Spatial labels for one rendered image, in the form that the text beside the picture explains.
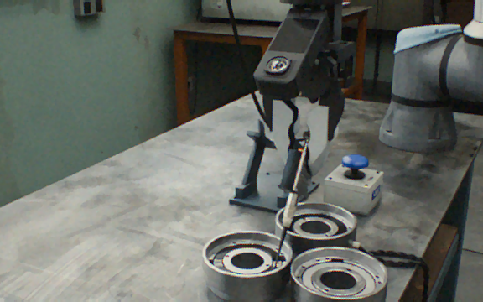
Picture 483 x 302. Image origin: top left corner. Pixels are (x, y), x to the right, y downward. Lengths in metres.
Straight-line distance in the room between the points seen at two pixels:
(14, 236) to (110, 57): 1.99
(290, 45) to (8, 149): 1.94
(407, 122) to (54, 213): 0.66
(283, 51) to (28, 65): 1.93
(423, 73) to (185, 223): 0.54
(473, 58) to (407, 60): 0.13
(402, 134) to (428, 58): 0.15
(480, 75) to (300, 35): 0.52
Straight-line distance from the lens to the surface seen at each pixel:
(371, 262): 0.68
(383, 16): 4.53
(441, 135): 1.16
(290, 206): 0.67
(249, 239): 0.72
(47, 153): 2.57
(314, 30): 0.60
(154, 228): 0.82
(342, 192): 0.86
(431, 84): 1.12
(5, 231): 0.87
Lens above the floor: 1.18
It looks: 20 degrees down
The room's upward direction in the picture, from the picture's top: straight up
